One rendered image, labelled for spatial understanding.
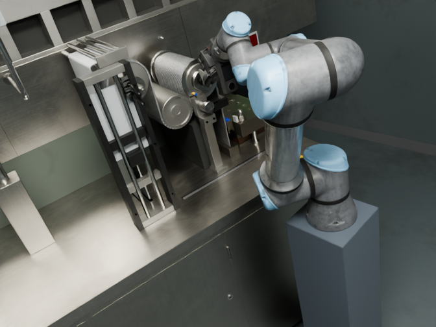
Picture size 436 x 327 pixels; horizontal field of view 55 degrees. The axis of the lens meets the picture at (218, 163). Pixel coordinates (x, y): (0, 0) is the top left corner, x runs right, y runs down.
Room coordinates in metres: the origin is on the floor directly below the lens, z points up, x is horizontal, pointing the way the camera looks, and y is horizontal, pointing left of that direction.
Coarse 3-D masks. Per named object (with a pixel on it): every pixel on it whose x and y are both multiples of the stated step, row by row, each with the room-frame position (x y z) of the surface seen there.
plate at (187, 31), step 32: (224, 0) 1.90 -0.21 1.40; (256, 0) 1.97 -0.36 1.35; (288, 0) 2.05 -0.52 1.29; (128, 32) 1.69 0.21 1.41; (160, 32) 1.75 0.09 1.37; (192, 32) 1.81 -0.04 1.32; (288, 32) 2.04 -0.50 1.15; (32, 64) 1.52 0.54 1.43; (64, 64) 1.57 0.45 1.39; (0, 96) 1.46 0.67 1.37; (32, 96) 1.50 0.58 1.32; (64, 96) 1.55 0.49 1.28; (0, 128) 1.44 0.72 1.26; (32, 128) 1.48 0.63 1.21; (64, 128) 1.53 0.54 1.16; (0, 160) 1.42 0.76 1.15
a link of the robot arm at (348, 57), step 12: (288, 36) 1.16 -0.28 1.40; (300, 36) 1.14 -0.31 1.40; (276, 48) 1.12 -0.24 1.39; (288, 48) 1.04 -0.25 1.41; (336, 48) 0.74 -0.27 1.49; (348, 48) 0.74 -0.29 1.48; (360, 48) 0.78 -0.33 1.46; (336, 60) 0.72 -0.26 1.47; (348, 60) 0.72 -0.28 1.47; (360, 60) 0.74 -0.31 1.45; (336, 72) 0.87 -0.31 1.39; (348, 72) 0.72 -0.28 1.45; (360, 72) 0.74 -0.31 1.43; (348, 84) 0.72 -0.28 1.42; (336, 96) 0.73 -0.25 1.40
